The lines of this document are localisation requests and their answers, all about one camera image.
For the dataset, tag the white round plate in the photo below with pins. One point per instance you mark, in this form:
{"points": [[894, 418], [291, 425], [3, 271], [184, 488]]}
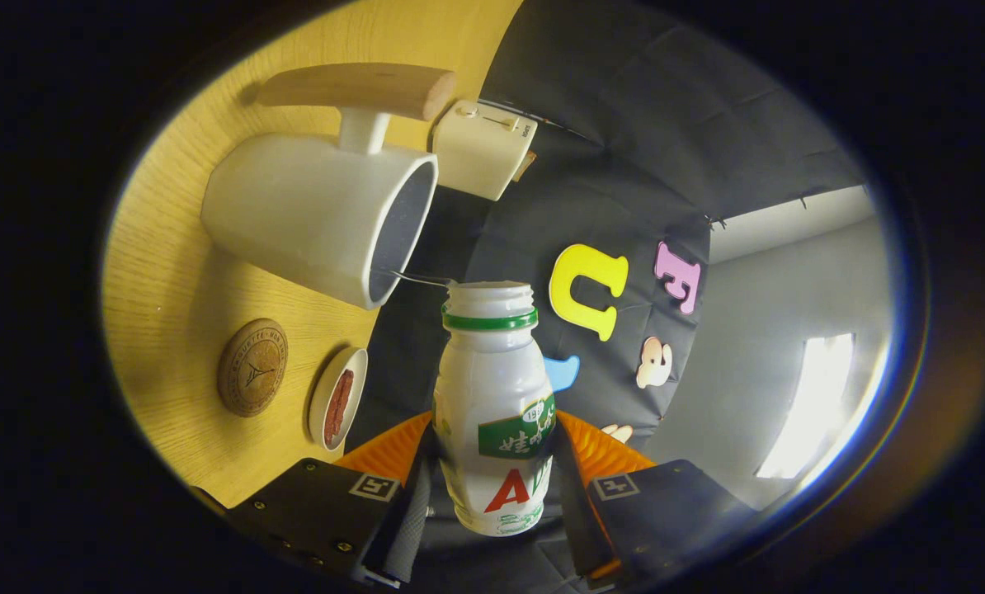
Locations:
{"points": [[321, 396]]}

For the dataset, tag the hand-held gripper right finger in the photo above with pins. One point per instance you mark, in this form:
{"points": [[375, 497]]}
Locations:
{"points": [[579, 520]]}

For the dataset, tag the cream toaster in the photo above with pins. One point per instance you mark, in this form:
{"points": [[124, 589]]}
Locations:
{"points": [[476, 153]]}

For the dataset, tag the toast slice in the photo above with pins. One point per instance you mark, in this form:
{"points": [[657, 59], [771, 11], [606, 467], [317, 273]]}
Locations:
{"points": [[525, 165]]}

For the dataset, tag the wooden table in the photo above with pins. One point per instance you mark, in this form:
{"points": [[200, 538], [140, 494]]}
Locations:
{"points": [[171, 297]]}

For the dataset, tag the red meat slice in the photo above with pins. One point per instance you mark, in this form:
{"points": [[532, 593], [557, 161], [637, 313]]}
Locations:
{"points": [[338, 408]]}

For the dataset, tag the white juice bottle green label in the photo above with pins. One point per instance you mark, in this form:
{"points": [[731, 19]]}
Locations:
{"points": [[492, 379]]}

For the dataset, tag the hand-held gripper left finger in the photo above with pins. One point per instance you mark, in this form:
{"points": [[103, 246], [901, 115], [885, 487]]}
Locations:
{"points": [[406, 528]]}

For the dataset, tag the black backdrop cloth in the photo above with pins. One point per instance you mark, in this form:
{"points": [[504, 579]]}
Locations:
{"points": [[624, 107]]}

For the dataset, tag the round brown cork coaster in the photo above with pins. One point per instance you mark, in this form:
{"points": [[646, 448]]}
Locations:
{"points": [[252, 367]]}

